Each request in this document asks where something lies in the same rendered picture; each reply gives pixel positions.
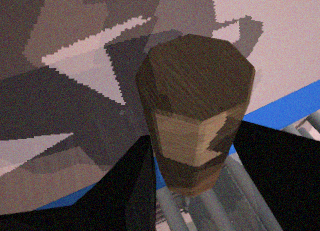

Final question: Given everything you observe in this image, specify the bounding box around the blue flat strip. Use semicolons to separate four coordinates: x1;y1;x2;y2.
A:
34;80;320;210

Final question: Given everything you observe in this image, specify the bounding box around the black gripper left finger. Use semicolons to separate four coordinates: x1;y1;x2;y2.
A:
0;135;156;231

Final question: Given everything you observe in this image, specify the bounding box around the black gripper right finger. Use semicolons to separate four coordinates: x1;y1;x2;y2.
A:
233;120;320;231

